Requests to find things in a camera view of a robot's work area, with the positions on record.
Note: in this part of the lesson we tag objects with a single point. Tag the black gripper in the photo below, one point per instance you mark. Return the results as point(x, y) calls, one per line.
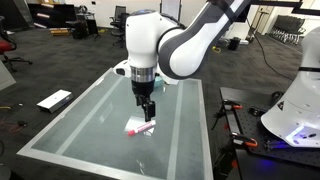
point(142, 88)

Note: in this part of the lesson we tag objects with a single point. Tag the red and white marker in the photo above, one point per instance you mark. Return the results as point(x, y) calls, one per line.
point(141, 128)

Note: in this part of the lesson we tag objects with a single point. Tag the black perforated robot base table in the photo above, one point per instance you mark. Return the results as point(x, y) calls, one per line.
point(253, 126)

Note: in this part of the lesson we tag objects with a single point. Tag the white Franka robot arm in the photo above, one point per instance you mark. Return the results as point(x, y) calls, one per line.
point(186, 50)

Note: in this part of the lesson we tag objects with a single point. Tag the teal bowl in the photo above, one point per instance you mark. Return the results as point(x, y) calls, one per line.
point(158, 82)

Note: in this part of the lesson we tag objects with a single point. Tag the white paper sheet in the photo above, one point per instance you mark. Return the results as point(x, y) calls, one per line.
point(133, 124)

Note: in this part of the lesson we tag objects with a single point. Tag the black office chair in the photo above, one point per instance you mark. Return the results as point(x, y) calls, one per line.
point(120, 33)
point(118, 11)

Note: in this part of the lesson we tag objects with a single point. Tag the orange black clamp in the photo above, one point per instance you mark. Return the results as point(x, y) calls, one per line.
point(233, 106)
point(245, 140)

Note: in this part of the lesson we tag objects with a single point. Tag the white flat box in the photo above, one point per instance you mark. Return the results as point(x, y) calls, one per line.
point(55, 101)

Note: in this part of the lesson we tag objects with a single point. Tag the whiteboard easel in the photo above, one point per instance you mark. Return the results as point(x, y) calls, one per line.
point(170, 6)

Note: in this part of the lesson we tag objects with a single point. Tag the black bin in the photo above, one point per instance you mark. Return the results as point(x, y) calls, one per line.
point(234, 43)

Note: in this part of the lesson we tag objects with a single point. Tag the yellow flat box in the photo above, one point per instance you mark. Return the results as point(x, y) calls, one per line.
point(60, 32)

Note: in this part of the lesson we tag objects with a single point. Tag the grey white leaning panel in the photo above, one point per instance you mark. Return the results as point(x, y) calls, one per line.
point(5, 80)

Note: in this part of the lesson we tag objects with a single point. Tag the red office chair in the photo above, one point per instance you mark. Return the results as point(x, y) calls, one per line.
point(5, 46)

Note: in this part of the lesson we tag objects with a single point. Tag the stacked black chairs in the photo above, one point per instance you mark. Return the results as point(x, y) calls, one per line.
point(288, 26)

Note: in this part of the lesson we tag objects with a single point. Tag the black overhead bar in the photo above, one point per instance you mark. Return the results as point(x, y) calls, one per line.
point(283, 4)

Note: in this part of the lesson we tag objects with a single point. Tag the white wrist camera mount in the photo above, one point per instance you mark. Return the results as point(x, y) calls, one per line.
point(120, 70)

